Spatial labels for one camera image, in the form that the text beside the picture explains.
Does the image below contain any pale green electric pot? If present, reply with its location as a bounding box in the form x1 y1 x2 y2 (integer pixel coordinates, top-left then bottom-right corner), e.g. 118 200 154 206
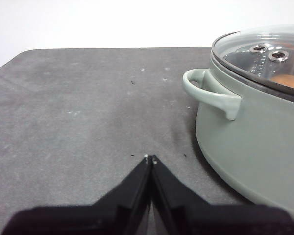
182 31 294 219

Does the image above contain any glass lid with green knob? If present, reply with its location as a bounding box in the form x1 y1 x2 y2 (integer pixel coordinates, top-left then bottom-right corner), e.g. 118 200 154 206
210 23 294 99

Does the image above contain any brown potato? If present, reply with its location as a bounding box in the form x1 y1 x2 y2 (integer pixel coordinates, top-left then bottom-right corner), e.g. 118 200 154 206
270 74 294 90

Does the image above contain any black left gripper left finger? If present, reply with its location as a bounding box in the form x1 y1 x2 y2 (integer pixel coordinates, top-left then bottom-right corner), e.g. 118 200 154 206
2 155 152 235

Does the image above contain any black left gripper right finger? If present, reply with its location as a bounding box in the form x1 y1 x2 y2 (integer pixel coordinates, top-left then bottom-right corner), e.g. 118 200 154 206
150 154 294 235

